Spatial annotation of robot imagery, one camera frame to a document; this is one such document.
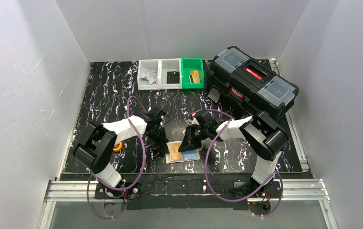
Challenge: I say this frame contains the aluminium frame rail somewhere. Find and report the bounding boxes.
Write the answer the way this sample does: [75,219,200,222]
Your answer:
[38,175,337,229]

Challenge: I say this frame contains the black plastic toolbox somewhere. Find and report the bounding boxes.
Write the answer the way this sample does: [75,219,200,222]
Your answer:
[204,46,299,121]

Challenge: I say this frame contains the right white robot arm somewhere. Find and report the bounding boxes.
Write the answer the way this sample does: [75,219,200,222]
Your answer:
[178,109,289,187]

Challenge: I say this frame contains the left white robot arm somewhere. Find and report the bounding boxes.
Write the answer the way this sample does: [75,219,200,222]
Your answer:
[72,108,169,191]

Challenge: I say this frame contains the middle white storage bin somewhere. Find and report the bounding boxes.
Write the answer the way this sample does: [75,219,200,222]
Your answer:
[159,58,182,90]

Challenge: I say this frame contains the white storage bin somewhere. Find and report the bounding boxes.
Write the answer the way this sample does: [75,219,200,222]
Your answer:
[137,59,160,91]
[159,58,182,90]

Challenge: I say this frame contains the green storage bin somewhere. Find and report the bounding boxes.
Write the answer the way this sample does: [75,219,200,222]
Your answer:
[181,58,205,89]

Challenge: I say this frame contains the left white storage bin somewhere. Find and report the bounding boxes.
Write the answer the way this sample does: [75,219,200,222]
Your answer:
[137,59,160,91]

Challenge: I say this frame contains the white silver credit card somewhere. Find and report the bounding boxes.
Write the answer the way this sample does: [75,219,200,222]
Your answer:
[148,71,158,85]

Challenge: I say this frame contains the orange gold credit card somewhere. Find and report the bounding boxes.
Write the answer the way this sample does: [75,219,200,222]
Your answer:
[189,70,201,83]

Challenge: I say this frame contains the yellow VIP credit card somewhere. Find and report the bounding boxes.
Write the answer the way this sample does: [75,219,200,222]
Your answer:
[166,141,183,164]

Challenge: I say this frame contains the silver cards in bin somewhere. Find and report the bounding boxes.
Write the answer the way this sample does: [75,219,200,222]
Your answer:
[140,70,150,84]

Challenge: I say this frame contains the beige leather card holder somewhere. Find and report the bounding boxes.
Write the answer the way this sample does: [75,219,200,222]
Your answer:
[181,147,203,162]

